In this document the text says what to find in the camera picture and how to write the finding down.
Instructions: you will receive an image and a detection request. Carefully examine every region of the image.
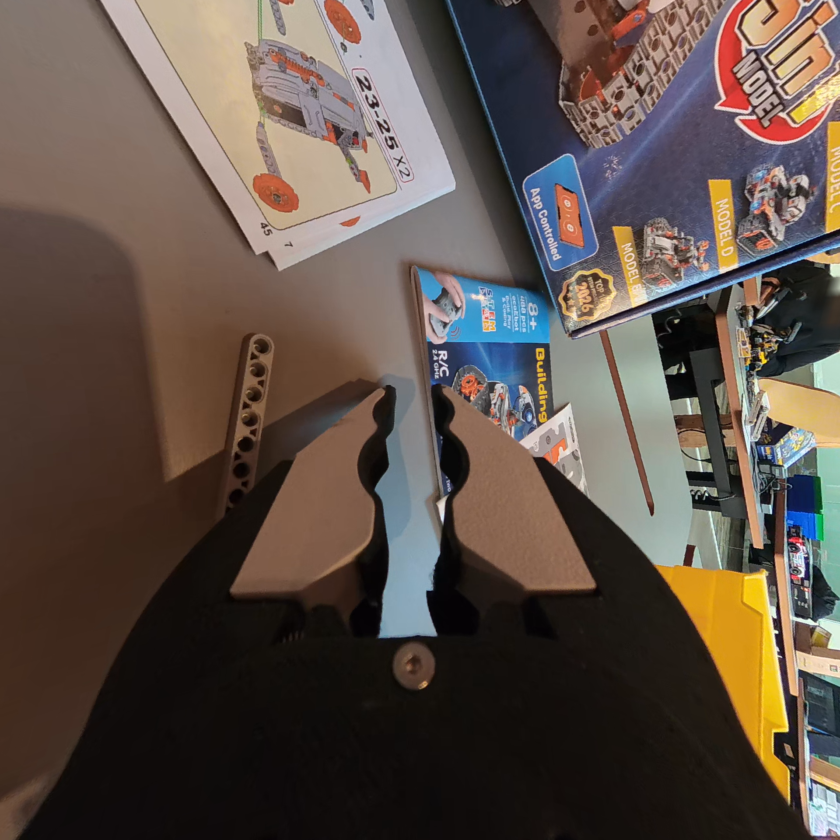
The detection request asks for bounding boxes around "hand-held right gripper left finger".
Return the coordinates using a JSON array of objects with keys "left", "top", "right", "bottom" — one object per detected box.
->
[{"left": 228, "top": 386, "right": 397, "bottom": 639}]

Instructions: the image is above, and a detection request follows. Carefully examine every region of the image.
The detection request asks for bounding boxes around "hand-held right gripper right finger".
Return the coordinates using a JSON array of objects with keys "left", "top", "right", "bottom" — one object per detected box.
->
[{"left": 430, "top": 385, "right": 600, "bottom": 639}]

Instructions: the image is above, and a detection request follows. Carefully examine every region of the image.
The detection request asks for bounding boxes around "long grey holed beam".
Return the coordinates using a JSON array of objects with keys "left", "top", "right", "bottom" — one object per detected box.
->
[{"left": 220, "top": 333, "right": 275, "bottom": 517}]

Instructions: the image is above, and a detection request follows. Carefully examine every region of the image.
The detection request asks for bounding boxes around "grey desk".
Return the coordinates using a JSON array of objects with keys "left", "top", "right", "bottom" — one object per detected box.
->
[{"left": 0, "top": 0, "right": 697, "bottom": 840}]

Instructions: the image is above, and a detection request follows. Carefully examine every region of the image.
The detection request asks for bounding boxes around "robot sticker sheet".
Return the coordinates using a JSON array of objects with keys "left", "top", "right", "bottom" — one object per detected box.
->
[{"left": 436, "top": 402, "right": 590, "bottom": 521}]

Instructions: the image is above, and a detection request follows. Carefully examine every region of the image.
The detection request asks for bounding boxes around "closed blue instruction booklet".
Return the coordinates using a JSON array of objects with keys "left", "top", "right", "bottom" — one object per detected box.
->
[{"left": 410, "top": 264, "right": 555, "bottom": 496}]

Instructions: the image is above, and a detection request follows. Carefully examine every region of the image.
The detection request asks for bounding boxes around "wooden plank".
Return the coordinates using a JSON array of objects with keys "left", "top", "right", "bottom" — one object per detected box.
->
[{"left": 676, "top": 412, "right": 734, "bottom": 452}]

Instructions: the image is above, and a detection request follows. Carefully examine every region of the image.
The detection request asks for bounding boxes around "yellow plastic bin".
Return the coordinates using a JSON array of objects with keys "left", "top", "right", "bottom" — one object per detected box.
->
[{"left": 656, "top": 564, "right": 793, "bottom": 806}]

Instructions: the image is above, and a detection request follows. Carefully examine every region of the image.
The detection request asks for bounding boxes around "brown-topped background table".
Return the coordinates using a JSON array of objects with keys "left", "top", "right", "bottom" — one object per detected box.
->
[
  {"left": 764, "top": 482, "right": 828, "bottom": 698},
  {"left": 653, "top": 276, "right": 767, "bottom": 550}
]

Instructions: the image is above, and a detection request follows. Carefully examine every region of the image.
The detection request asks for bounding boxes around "red toy car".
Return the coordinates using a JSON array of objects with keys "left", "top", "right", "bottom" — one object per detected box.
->
[{"left": 786, "top": 524, "right": 812, "bottom": 580}]

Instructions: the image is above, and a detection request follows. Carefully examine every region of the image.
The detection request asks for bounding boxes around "small blue toy box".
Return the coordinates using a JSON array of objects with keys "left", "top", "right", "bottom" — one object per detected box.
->
[{"left": 763, "top": 425, "right": 819, "bottom": 465}]

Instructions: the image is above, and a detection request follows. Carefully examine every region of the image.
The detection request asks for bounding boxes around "blue storage bin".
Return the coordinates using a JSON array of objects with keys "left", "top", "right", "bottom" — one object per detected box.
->
[{"left": 783, "top": 474, "right": 826, "bottom": 543}]

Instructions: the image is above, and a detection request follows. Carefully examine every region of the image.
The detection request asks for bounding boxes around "tan wooden chair seat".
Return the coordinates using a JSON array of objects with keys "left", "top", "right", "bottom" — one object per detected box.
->
[{"left": 756, "top": 377, "right": 840, "bottom": 448}]

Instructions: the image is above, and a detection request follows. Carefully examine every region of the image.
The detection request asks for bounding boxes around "blue toy robot box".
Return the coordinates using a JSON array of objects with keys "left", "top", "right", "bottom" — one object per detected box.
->
[{"left": 446, "top": 0, "right": 840, "bottom": 340}]

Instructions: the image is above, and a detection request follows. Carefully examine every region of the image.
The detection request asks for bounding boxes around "open white instruction booklet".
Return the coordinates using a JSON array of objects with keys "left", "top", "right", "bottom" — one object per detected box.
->
[{"left": 98, "top": 0, "right": 457, "bottom": 271}]

